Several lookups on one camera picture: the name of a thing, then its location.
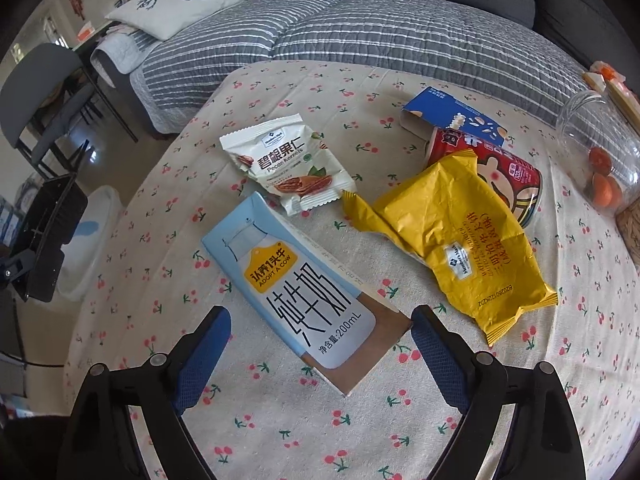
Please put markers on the yellow snack packet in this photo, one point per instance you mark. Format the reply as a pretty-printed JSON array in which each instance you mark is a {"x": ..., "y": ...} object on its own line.
[{"x": 450, "y": 240}]

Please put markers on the cherry print tablecloth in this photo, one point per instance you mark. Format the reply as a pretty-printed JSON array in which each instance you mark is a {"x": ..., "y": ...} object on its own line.
[{"x": 210, "y": 125}]

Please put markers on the grey striped blanket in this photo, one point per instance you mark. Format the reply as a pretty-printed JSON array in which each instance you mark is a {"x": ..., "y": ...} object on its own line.
[{"x": 350, "y": 30}]

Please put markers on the dark blue carton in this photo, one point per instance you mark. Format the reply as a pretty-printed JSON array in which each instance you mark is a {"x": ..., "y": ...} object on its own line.
[{"x": 450, "y": 110}]

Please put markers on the white deer pillow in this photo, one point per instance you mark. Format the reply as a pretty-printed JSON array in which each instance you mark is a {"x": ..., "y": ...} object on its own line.
[{"x": 175, "y": 2}]

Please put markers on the jar of wooden clothespins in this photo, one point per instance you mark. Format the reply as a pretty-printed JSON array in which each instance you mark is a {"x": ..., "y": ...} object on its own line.
[{"x": 631, "y": 227}]

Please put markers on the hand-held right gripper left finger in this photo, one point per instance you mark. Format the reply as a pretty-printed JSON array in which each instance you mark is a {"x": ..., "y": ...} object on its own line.
[{"x": 200, "y": 360}]

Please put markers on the clear glass jar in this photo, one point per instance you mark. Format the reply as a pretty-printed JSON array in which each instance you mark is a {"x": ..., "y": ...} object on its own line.
[{"x": 595, "y": 125}]

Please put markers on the light grey quilted blanket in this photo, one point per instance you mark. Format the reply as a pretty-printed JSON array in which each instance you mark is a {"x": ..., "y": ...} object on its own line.
[{"x": 122, "y": 50}]

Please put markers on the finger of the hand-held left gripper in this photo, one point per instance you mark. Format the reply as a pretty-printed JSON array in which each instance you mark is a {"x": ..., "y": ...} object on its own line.
[{"x": 15, "y": 267}]

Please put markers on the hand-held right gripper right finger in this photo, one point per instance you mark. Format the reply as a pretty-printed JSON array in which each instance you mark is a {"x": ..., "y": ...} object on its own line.
[{"x": 440, "y": 360}]

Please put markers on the white trash bin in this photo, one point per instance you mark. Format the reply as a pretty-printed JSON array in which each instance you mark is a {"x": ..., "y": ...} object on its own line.
[{"x": 92, "y": 240}]

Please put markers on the grey chair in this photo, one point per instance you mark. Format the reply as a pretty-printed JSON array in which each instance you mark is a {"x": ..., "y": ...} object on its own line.
[{"x": 50, "y": 90}]

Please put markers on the black plastic tray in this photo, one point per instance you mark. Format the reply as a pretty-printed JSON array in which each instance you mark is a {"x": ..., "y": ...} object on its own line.
[{"x": 50, "y": 230}]

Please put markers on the white nut packet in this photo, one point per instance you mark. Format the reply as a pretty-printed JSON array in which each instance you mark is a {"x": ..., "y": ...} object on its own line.
[{"x": 280, "y": 165}]

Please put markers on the light blue milk carton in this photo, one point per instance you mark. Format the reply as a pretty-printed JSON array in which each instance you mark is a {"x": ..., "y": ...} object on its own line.
[{"x": 290, "y": 290}]

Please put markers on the red can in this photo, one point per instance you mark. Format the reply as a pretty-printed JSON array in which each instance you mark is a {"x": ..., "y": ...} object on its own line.
[{"x": 510, "y": 175}]

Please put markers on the bamboo jar lid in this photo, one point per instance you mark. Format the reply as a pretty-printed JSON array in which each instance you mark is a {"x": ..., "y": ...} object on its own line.
[{"x": 620, "y": 95}]

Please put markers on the small orange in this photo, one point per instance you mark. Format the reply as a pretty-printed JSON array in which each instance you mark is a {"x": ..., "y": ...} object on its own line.
[
  {"x": 600, "y": 160},
  {"x": 607, "y": 191}
]

